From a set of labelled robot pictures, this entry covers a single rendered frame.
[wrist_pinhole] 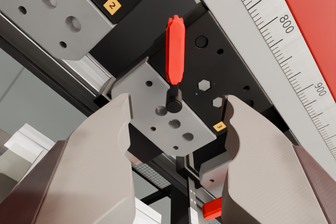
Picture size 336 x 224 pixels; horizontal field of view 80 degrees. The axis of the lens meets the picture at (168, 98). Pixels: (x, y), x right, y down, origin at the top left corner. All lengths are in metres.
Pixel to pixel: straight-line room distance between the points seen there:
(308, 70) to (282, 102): 0.05
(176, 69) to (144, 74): 0.06
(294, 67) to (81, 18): 0.24
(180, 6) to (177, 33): 0.58
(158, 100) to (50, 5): 0.16
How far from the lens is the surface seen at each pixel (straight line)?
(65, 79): 0.63
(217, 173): 0.36
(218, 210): 0.38
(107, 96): 0.56
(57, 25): 0.26
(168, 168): 0.78
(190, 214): 0.66
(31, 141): 0.45
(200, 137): 0.30
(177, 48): 0.19
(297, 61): 0.28
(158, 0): 0.77
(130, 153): 0.38
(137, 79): 0.25
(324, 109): 0.33
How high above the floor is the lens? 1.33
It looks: 20 degrees down
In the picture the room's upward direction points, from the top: 55 degrees clockwise
